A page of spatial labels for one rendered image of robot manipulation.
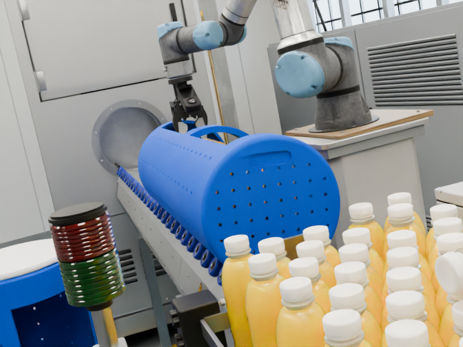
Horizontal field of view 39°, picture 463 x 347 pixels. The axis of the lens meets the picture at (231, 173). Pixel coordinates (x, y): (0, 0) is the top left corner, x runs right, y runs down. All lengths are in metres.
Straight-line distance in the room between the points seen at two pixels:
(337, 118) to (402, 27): 1.55
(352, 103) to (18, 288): 0.92
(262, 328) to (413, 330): 0.32
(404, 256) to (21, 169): 5.61
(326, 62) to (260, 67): 5.30
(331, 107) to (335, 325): 1.09
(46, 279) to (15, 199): 4.85
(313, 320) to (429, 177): 2.49
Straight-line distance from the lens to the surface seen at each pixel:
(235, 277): 1.02
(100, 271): 0.70
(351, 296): 0.74
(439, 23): 3.00
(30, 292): 1.46
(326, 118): 1.70
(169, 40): 1.83
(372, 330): 0.75
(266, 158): 1.23
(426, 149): 3.21
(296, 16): 1.59
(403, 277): 0.76
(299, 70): 1.56
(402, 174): 1.70
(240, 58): 6.80
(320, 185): 1.27
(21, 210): 6.33
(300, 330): 0.79
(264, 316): 0.90
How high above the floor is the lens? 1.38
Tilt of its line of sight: 10 degrees down
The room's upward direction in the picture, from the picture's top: 11 degrees counter-clockwise
